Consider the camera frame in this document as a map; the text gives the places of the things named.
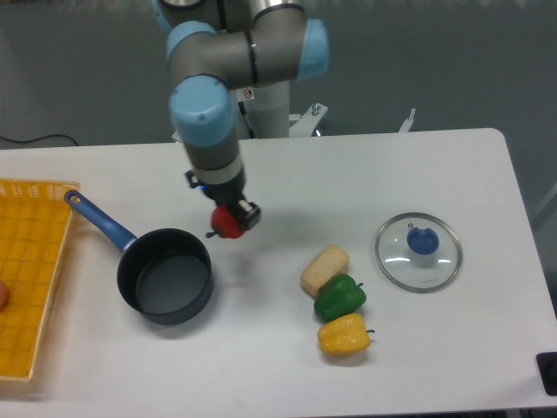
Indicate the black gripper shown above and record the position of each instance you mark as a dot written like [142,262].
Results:
[229,194]

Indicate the red bell pepper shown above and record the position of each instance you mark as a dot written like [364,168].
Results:
[224,224]

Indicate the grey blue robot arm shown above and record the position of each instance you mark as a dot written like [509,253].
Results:
[213,49]

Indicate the green bell pepper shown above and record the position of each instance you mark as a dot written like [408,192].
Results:
[341,296]

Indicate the yellow bell pepper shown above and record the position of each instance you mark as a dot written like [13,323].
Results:
[346,335]

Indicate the beige bread loaf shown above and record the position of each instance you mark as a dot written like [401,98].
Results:
[329,262]

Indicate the glass lid with blue knob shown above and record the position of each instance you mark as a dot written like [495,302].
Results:
[418,252]

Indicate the yellow plastic basket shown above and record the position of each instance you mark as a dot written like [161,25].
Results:
[35,220]

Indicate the orange object in basket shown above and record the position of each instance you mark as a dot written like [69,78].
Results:
[4,294]

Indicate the black device at table corner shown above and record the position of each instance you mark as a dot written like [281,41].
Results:
[547,365]

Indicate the dark pot with blue handle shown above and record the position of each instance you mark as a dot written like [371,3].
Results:
[165,275]

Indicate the white clamp bracket right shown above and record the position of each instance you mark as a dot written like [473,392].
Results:
[408,122]

